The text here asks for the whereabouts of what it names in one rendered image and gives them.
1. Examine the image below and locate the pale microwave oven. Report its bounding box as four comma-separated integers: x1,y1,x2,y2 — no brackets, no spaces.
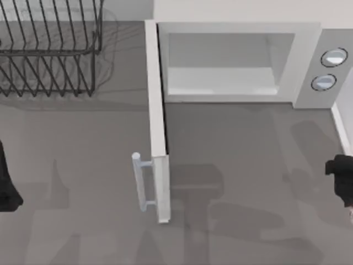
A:
153,0,353,110

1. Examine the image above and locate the small round microwave knob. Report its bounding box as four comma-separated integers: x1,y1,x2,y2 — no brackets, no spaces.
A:
311,73,338,92

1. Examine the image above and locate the large round microwave knob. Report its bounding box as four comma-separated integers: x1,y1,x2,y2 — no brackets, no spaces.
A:
320,47,349,68

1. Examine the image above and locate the pale microwave door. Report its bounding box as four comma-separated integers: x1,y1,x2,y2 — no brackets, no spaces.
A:
144,19,172,225

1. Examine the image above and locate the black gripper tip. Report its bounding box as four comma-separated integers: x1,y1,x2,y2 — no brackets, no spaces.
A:
0,140,24,213

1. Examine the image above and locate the pale blue door handle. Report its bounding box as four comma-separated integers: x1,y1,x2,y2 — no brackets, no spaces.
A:
131,152,156,213

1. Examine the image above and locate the black wire dish rack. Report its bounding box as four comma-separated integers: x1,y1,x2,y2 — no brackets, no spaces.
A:
0,0,106,98

